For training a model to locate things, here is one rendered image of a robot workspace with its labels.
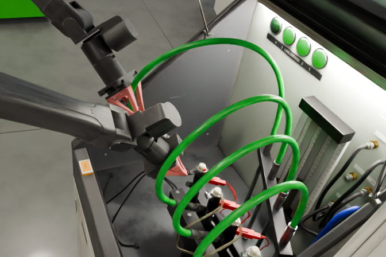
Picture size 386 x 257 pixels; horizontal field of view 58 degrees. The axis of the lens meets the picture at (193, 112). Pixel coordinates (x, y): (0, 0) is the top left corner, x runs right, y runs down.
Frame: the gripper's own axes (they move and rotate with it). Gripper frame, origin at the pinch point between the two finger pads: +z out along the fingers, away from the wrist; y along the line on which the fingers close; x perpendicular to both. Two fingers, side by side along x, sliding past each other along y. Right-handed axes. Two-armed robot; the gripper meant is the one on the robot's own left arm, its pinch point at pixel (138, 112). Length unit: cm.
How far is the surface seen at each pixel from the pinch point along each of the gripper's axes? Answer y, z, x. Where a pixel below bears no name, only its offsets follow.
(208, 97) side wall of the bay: 36.9, 12.1, -3.5
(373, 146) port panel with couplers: 0, 30, -43
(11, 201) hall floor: 60, 17, 138
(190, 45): -0.5, -7.0, -20.2
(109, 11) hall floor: 325, -81, 154
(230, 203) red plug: -3.9, 29.1, -9.5
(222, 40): 1.2, -4.4, -26.3
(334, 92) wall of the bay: 11.1, 19.9, -40.6
